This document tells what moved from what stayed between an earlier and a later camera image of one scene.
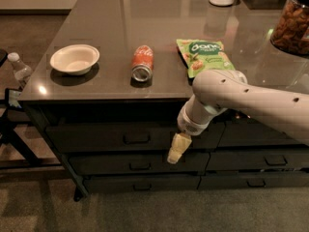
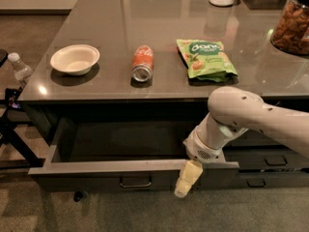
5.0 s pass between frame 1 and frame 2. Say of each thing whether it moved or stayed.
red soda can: stayed
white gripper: moved
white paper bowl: stayed
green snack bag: stayed
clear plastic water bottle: stayed
